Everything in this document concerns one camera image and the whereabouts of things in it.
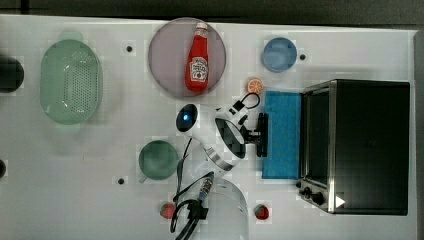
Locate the black toaster oven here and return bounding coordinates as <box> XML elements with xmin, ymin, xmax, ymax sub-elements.
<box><xmin>255</xmin><ymin>78</ymin><xmax>411</xmax><ymax>216</ymax></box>

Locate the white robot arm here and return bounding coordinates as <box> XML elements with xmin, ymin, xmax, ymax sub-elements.
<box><xmin>170</xmin><ymin>102</ymin><xmax>268</xmax><ymax>240</ymax></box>

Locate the red strawberry toy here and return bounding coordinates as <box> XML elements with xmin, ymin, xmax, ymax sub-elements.
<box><xmin>160</xmin><ymin>202</ymin><xmax>176</xmax><ymax>219</ymax></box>
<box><xmin>254</xmin><ymin>204</ymin><xmax>269</xmax><ymax>220</ymax></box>

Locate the green colander basket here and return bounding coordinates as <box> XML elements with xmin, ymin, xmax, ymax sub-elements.
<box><xmin>40</xmin><ymin>31</ymin><xmax>103</xmax><ymax>127</ymax></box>

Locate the orange slice toy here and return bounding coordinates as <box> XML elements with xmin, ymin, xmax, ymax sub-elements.
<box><xmin>246</xmin><ymin>78</ymin><xmax>264</xmax><ymax>94</ymax></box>

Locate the grey round plate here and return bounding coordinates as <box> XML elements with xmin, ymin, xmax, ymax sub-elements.
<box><xmin>148</xmin><ymin>17</ymin><xmax>226</xmax><ymax>98</ymax></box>

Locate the red ketchup bottle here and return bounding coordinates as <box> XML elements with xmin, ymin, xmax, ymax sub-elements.
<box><xmin>185</xmin><ymin>22</ymin><xmax>209</xmax><ymax>93</ymax></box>

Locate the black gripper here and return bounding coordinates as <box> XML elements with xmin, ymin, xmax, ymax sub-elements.
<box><xmin>240</xmin><ymin>115</ymin><xmax>261</xmax><ymax>144</ymax></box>

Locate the green mug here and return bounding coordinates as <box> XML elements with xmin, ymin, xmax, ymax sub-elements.
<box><xmin>138</xmin><ymin>140</ymin><xmax>179</xmax><ymax>183</ymax></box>

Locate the black round object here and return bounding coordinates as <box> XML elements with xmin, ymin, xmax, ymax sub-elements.
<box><xmin>0</xmin><ymin>56</ymin><xmax>24</xmax><ymax>93</ymax></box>

